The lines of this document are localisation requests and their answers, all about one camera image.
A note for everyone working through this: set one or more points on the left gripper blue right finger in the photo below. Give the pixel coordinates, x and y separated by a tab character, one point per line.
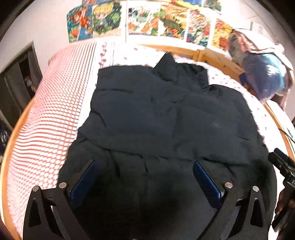
213	192

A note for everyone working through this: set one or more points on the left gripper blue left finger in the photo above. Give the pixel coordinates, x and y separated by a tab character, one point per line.
80	183

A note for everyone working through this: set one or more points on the black padded jacket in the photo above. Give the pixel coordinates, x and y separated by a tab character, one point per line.
166	149

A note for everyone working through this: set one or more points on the clear bag of blue clothes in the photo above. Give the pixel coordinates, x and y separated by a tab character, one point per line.
262	73

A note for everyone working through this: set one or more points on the cluttered clothes pile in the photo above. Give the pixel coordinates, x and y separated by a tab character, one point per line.
5	133

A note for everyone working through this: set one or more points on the right hand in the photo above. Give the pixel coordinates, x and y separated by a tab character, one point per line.
284	215

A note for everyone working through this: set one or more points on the red checkered pillow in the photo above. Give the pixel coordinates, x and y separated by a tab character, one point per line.
38	144

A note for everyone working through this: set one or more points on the dark wooden cabinet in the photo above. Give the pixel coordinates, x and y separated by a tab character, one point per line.
20	79

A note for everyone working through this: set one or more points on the pink apple print bedsheet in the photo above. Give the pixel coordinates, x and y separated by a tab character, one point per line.
207	76

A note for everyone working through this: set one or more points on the yellow bear drawing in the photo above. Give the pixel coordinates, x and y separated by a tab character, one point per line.
221	34

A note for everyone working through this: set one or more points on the colourful collage drawing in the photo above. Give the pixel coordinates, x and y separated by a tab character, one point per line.
199	27

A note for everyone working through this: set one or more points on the orange haired girl blue drawing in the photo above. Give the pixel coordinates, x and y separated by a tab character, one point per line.
80	23

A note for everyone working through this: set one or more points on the red haired character drawing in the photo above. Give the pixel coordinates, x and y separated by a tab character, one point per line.
213	4

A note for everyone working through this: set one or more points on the blond boy green leaves drawing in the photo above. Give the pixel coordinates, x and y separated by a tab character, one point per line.
107	19

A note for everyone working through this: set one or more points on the vegetables and cup drawing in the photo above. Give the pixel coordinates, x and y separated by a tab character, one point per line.
143	20

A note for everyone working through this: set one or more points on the orange landscape green dinosaur drawing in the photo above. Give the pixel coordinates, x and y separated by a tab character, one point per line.
172	21

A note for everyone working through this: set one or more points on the blue sea yellow sand painting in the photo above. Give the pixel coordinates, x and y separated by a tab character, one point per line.
188	3

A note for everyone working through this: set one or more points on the wooden bed frame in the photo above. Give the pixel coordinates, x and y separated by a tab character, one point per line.
221	71

